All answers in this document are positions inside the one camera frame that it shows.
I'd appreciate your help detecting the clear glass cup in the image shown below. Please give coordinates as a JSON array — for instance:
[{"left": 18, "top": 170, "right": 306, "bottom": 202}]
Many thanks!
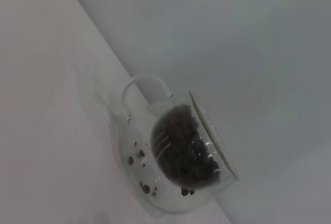
[{"left": 121, "top": 75, "right": 240, "bottom": 201}]

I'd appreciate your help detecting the pile of coffee beans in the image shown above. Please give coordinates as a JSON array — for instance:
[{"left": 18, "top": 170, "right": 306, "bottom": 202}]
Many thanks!
[{"left": 151, "top": 104, "right": 222, "bottom": 186}]

